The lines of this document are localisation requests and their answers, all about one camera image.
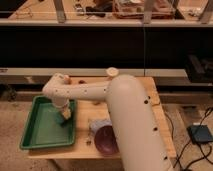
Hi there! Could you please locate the green plastic tray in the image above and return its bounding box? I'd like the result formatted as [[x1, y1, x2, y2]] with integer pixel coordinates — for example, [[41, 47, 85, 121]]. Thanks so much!
[[20, 96, 77, 150]]

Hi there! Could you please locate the purple plastic bowl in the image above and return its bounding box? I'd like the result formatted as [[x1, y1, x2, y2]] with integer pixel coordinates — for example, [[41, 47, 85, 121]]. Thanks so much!
[[94, 125, 119, 155]]

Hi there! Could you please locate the green yellow sponge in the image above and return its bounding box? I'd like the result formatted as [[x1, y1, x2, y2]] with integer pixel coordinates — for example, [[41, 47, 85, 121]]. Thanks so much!
[[59, 108, 72, 125]]

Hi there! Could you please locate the black floor cable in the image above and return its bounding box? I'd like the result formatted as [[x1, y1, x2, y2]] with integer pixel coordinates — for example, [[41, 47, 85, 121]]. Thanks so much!
[[165, 106, 213, 171]]

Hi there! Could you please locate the white paper cup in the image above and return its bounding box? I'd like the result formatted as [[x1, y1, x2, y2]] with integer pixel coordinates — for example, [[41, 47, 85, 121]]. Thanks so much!
[[106, 67, 119, 80]]

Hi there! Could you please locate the black power adapter box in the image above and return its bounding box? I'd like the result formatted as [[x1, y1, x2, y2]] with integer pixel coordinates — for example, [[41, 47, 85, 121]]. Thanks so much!
[[187, 125, 213, 144]]

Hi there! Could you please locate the grey folded cloth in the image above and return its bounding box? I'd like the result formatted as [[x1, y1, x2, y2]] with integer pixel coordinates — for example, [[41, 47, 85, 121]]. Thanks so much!
[[89, 119, 112, 134]]

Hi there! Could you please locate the orange fruit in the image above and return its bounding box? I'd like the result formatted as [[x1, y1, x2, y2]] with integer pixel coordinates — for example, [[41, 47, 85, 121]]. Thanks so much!
[[65, 75, 72, 84]]

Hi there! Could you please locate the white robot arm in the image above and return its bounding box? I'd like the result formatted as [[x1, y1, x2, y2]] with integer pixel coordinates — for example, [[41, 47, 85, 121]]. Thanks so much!
[[42, 73, 174, 171]]

